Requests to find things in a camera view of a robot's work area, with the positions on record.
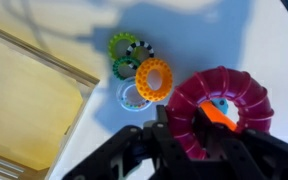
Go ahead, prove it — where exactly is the pink ribbed ring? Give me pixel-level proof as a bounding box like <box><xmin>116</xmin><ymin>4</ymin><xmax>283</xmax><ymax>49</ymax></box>
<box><xmin>165</xmin><ymin>65</ymin><xmax>275</xmax><ymax>160</ymax></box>

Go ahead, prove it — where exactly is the clear beaded ring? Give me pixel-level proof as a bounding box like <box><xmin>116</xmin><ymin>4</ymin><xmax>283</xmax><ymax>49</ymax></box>
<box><xmin>116</xmin><ymin>76</ymin><xmax>153</xmax><ymax>112</ymax></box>

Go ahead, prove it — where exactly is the wooden tray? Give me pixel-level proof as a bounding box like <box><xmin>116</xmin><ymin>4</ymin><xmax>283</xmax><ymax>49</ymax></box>
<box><xmin>0</xmin><ymin>29</ymin><xmax>99</xmax><ymax>180</ymax></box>

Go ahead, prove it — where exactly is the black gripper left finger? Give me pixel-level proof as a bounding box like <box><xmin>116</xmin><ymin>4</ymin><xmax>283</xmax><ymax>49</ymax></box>
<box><xmin>62</xmin><ymin>105</ymin><xmax>201</xmax><ymax>180</ymax></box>

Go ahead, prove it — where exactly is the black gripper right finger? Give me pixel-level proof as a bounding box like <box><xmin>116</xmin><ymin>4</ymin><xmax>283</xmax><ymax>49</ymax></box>
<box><xmin>193</xmin><ymin>108</ymin><xmax>288</xmax><ymax>180</ymax></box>

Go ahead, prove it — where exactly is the yellow-green bumpy ring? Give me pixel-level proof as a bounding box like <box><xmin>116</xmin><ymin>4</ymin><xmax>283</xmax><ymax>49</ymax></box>
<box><xmin>108</xmin><ymin>31</ymin><xmax>142</xmax><ymax>62</ymax></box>

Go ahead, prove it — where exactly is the black and white striped ring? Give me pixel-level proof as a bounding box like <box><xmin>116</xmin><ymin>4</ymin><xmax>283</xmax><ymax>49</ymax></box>
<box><xmin>125</xmin><ymin>40</ymin><xmax>155</xmax><ymax>70</ymax></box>

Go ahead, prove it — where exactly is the orange stacking stand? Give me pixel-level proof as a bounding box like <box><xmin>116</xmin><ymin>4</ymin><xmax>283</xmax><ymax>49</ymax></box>
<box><xmin>200</xmin><ymin>98</ymin><xmax>237</xmax><ymax>131</ymax></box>

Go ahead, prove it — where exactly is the dark green bumpy ring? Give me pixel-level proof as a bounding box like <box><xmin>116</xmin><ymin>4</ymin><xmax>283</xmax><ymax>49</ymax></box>
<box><xmin>112</xmin><ymin>55</ymin><xmax>142</xmax><ymax>81</ymax></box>

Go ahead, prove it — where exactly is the orange dimpled ring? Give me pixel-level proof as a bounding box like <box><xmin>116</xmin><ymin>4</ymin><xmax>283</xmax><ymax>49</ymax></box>
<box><xmin>134</xmin><ymin>57</ymin><xmax>174</xmax><ymax>103</ymax></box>

